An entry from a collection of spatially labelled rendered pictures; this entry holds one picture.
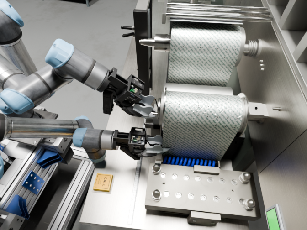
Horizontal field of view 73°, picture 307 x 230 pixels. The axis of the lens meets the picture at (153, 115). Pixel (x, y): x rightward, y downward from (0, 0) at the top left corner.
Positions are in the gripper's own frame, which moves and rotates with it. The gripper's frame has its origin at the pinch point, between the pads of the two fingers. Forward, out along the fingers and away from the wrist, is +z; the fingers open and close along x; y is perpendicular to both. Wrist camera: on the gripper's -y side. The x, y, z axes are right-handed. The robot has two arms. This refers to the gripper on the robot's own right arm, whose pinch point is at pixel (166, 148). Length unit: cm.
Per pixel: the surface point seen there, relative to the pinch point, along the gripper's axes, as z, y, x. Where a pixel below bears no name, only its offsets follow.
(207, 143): 13.9, 6.2, -0.3
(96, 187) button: -28.0, -16.5, -12.8
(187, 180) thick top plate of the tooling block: 8.7, -5.9, -9.5
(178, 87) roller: 2.3, 14.5, 18.0
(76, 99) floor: -106, -109, 110
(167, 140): -0.2, 5.9, -0.3
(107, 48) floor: -92, -109, 208
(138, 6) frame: -14, 35, 37
